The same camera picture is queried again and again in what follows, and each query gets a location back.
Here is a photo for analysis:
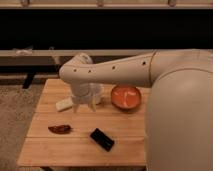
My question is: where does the dried red chili pepper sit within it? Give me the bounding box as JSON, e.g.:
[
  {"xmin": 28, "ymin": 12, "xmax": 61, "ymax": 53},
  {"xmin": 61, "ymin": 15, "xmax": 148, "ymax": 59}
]
[{"xmin": 48, "ymin": 125, "xmax": 71, "ymax": 134}]

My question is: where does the long wooden bench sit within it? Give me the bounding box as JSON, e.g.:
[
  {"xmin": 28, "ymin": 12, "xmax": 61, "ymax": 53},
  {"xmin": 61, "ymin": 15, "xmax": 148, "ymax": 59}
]
[{"xmin": 0, "ymin": 52, "xmax": 155, "ymax": 90}]

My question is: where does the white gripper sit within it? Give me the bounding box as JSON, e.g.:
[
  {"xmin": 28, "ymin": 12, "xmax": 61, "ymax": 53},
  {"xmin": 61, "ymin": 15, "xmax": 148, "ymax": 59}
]
[{"xmin": 70, "ymin": 83, "xmax": 100, "ymax": 113}]

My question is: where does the clear plastic cup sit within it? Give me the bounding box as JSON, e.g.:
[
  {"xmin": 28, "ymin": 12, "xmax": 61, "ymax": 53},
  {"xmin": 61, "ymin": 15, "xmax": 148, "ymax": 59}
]
[{"xmin": 91, "ymin": 84, "xmax": 103, "ymax": 105}]

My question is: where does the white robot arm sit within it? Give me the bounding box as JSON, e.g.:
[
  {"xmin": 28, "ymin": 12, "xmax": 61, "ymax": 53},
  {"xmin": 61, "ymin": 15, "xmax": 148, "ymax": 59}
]
[{"xmin": 59, "ymin": 49, "xmax": 213, "ymax": 171}]

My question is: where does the orange ceramic bowl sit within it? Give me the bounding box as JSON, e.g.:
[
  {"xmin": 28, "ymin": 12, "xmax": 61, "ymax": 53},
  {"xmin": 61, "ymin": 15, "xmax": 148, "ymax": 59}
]
[{"xmin": 111, "ymin": 85, "xmax": 141, "ymax": 110}]

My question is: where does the black rectangular phone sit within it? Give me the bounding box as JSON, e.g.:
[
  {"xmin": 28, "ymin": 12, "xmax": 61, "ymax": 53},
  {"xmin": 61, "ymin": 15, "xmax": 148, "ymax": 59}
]
[{"xmin": 90, "ymin": 128, "xmax": 115, "ymax": 151}]

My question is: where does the wooden table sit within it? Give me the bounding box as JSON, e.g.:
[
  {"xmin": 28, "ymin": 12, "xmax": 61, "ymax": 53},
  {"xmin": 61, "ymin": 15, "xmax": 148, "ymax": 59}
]
[{"xmin": 17, "ymin": 79, "xmax": 149, "ymax": 167}]

